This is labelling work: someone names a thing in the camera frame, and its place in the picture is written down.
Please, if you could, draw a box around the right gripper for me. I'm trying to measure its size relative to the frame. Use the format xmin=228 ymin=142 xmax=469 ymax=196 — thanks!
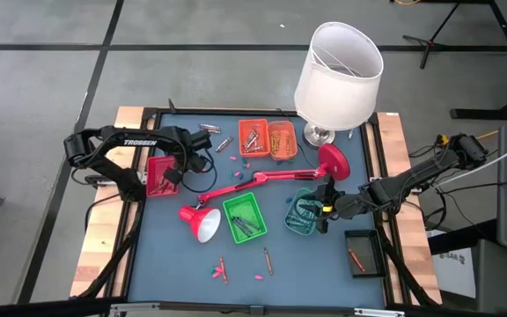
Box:
xmin=315 ymin=175 xmax=386 ymax=235

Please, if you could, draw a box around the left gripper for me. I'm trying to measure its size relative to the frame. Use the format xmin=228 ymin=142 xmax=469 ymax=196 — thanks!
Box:
xmin=164 ymin=129 xmax=214 ymax=186

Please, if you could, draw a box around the teal solid bin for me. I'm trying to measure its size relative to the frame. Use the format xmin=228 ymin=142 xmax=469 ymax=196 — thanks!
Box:
xmin=283 ymin=187 xmax=326 ymax=237

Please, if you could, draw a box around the red-orange crayon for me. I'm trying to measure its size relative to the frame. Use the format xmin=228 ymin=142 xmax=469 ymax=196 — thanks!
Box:
xmin=347 ymin=247 xmax=367 ymax=273

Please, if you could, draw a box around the green slotted basket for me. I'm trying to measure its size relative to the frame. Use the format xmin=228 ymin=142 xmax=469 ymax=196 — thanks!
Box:
xmin=221 ymin=191 xmax=269 ymax=245

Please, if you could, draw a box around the green crayon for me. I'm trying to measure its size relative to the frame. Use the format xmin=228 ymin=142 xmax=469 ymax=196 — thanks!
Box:
xmin=231 ymin=216 xmax=248 ymax=237
xmin=235 ymin=216 xmax=255 ymax=235
xmin=239 ymin=215 xmax=263 ymax=232

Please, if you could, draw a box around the red slotted basket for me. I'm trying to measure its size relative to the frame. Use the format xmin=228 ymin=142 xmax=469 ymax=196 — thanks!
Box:
xmin=146 ymin=154 xmax=182 ymax=197

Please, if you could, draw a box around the red desk lamp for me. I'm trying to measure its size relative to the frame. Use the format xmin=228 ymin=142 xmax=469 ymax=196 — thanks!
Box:
xmin=178 ymin=143 xmax=351 ymax=244

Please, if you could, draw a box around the black slotted basket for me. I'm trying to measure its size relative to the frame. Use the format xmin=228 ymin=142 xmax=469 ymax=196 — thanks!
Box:
xmin=343 ymin=228 xmax=388 ymax=279

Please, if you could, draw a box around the orange solid bin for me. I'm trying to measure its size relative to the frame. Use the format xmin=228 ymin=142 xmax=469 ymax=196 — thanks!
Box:
xmin=267 ymin=120 xmax=299 ymax=162

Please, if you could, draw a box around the wooden side board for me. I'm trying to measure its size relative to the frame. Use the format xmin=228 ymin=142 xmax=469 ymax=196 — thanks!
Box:
xmin=375 ymin=111 xmax=442 ymax=306
xmin=69 ymin=106 xmax=145 ymax=299

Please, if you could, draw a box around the orange slotted basket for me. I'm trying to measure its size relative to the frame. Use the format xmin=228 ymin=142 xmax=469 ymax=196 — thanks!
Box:
xmin=238 ymin=118 xmax=271 ymax=159

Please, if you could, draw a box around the silver table lamp white shade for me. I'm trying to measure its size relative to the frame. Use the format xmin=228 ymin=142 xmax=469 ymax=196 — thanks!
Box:
xmin=293 ymin=20 xmax=385 ymax=148

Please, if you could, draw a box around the white labelled box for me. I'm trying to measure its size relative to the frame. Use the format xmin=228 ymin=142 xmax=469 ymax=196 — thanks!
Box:
xmin=429 ymin=247 xmax=478 ymax=299

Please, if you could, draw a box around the grey box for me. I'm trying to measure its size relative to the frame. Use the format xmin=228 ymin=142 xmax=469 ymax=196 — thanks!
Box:
xmin=472 ymin=239 xmax=507 ymax=314

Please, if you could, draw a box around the black floor stand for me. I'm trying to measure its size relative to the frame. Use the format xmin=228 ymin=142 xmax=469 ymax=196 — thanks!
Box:
xmin=450 ymin=83 xmax=507 ymax=122

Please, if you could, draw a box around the black tripod stand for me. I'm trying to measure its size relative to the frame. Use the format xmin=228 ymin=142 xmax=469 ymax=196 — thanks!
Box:
xmin=401 ymin=0 xmax=507 ymax=70

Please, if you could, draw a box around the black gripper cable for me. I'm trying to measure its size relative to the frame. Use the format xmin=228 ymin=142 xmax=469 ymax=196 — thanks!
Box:
xmin=180 ymin=148 xmax=218 ymax=195

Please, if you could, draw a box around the black desk lamp cord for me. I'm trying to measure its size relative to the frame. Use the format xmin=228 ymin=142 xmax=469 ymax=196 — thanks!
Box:
xmin=296 ymin=141 xmax=321 ymax=170

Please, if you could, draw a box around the black aluminium table frame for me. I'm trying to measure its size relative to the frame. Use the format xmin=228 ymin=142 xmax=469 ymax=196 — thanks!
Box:
xmin=75 ymin=99 xmax=442 ymax=317

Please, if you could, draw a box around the silver frame bracket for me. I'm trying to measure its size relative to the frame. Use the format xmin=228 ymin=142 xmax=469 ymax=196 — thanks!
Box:
xmin=352 ymin=306 xmax=407 ymax=317
xmin=109 ymin=301 xmax=158 ymax=317

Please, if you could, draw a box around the black floor cable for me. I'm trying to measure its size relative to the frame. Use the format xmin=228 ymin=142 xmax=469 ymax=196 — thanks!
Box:
xmin=446 ymin=179 xmax=507 ymax=195

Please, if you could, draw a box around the white cable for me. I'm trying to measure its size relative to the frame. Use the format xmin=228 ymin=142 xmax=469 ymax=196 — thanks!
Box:
xmin=449 ymin=133 xmax=507 ymax=182

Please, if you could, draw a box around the yellow power cable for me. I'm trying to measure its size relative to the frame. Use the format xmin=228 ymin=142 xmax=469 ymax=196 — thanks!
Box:
xmin=437 ymin=114 xmax=507 ymax=150

